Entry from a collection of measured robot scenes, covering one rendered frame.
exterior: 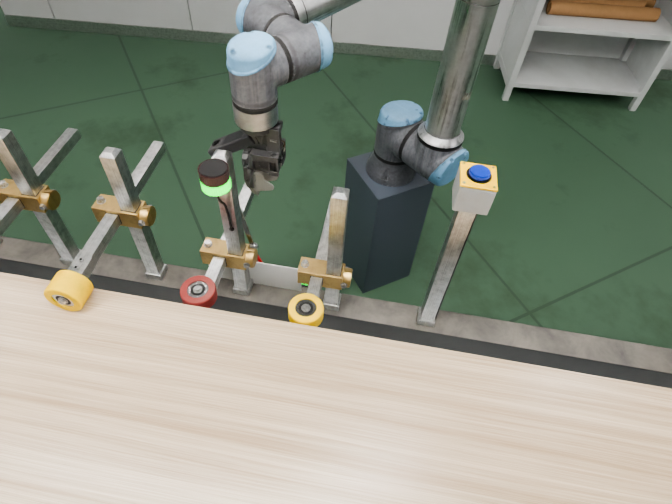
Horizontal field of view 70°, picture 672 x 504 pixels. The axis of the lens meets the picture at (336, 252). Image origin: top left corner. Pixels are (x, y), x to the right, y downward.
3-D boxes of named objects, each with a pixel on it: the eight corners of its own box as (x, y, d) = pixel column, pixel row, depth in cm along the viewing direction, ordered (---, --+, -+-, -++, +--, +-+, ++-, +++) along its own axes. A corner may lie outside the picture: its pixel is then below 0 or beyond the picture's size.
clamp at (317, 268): (301, 266, 128) (301, 254, 124) (352, 274, 127) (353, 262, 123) (296, 285, 124) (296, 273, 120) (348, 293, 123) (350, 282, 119)
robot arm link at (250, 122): (226, 111, 94) (240, 84, 100) (229, 131, 98) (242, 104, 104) (271, 117, 93) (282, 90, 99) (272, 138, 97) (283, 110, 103)
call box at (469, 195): (451, 189, 100) (460, 160, 94) (485, 194, 99) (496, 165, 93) (450, 213, 95) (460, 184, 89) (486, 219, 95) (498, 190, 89)
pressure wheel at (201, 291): (195, 298, 121) (186, 271, 112) (226, 304, 120) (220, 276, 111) (183, 326, 116) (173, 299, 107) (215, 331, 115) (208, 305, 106)
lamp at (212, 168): (219, 227, 114) (204, 155, 97) (242, 231, 113) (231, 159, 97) (210, 246, 110) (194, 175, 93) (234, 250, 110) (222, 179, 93)
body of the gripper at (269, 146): (278, 180, 107) (276, 135, 97) (240, 174, 107) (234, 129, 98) (286, 158, 112) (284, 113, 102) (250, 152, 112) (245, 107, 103)
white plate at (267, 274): (212, 274, 137) (206, 252, 130) (301, 289, 136) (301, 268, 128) (211, 276, 137) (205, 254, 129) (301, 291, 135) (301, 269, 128)
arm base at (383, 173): (357, 160, 187) (359, 140, 180) (399, 148, 193) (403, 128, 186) (381, 192, 177) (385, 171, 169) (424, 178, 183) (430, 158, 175)
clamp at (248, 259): (208, 248, 128) (205, 236, 124) (258, 257, 127) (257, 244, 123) (201, 265, 124) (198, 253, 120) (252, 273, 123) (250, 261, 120)
